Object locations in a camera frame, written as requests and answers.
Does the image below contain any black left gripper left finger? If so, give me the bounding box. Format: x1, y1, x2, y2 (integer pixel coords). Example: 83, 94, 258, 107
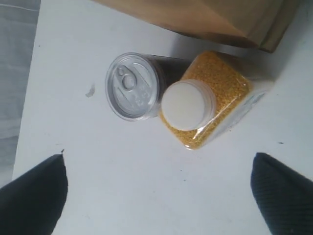
0, 154, 68, 235

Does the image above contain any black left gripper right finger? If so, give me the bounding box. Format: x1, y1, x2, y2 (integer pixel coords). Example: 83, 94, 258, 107
250, 153, 313, 235

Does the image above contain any yellow grain bottle white cap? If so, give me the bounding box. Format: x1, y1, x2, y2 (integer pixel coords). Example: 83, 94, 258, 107
160, 51, 273, 150

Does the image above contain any brown paper bag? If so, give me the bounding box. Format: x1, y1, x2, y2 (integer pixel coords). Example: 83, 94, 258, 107
99, 0, 300, 52

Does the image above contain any silver pull-tab tin can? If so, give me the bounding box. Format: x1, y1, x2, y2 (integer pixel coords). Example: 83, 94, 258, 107
106, 52, 191, 121

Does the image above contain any white backdrop curtain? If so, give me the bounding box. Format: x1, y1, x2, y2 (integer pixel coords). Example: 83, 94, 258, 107
0, 0, 41, 186

